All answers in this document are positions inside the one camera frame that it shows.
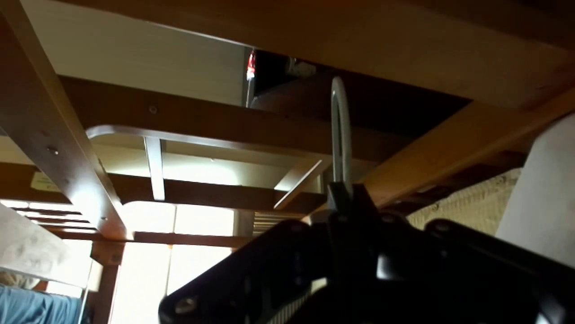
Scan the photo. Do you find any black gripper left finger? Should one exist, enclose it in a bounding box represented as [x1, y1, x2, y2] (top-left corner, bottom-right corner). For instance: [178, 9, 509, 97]
[158, 182, 361, 324]

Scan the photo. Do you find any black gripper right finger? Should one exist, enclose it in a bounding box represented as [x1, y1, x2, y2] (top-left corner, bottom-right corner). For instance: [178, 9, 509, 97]
[349, 184, 575, 324]

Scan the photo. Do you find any white plastic clothes hanger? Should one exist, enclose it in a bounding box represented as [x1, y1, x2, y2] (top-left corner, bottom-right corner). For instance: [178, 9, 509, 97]
[327, 74, 356, 200]

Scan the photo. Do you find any white pillow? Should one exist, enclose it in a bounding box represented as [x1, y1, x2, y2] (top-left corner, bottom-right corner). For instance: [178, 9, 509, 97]
[494, 112, 575, 268]

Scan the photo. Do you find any yellow striped cloth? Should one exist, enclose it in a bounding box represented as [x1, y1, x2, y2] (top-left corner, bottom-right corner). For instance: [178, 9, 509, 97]
[421, 167, 525, 238]

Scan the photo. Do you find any blue cloth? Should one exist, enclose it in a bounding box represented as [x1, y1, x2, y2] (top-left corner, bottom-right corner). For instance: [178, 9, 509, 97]
[0, 283, 92, 324]

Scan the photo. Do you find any wooden bunk bed frame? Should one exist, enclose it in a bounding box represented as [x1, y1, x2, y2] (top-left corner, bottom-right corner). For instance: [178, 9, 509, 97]
[0, 0, 575, 324]

